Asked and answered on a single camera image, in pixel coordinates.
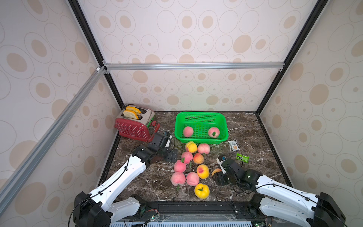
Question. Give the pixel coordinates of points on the pink peach with leaf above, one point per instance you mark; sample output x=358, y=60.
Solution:
x=180, y=166

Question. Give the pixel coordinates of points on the horizontal aluminium rail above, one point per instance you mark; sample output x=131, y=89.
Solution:
x=204, y=66

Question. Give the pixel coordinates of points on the yellow red peach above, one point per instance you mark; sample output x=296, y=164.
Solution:
x=203, y=171

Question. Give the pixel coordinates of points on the orange wrinkled peach middle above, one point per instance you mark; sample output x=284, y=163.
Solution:
x=198, y=159

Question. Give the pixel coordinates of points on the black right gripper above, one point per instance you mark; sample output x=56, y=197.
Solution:
x=221, y=174

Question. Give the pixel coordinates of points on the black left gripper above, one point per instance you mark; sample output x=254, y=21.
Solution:
x=170, y=156

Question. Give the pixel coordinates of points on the black right frame post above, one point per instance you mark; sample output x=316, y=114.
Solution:
x=306, y=29

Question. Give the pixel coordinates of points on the yellow peach near basket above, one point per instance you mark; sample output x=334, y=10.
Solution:
x=191, y=147

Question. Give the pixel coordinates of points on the white biscuit packet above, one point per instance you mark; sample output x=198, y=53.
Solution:
x=233, y=145

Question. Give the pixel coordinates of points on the rear toast slice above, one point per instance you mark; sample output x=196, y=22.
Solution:
x=134, y=109

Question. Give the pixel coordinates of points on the green plastic basket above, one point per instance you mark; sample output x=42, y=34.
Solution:
x=201, y=122

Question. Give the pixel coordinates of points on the black frame post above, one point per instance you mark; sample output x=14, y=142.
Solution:
x=82, y=21
x=306, y=29

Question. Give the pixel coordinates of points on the yellow peach front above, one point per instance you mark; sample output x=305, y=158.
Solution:
x=202, y=191

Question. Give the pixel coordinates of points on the black left frame post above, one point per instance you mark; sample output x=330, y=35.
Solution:
x=82, y=21

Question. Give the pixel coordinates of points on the diagonal aluminium rail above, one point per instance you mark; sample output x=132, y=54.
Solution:
x=27, y=167

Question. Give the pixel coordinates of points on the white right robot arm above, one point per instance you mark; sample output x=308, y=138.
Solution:
x=275, y=199

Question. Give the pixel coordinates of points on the toast slice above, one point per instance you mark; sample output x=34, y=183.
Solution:
x=134, y=109
x=130, y=115

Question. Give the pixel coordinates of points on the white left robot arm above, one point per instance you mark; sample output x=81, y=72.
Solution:
x=113, y=187

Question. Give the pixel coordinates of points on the front toast slice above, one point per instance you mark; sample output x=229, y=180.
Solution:
x=130, y=115

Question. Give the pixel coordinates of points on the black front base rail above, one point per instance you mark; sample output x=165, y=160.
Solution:
x=251, y=211

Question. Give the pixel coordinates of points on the green snack packet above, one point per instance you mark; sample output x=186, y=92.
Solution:
x=242, y=158

